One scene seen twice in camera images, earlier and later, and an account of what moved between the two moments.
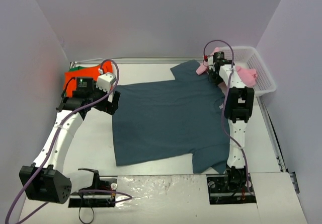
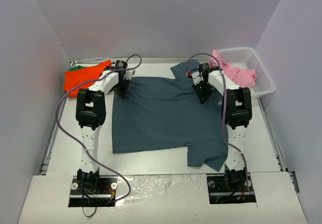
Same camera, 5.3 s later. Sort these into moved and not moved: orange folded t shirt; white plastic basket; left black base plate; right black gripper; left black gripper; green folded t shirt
Moved: left black gripper; right black gripper
Not moved: left black base plate; green folded t shirt; orange folded t shirt; white plastic basket
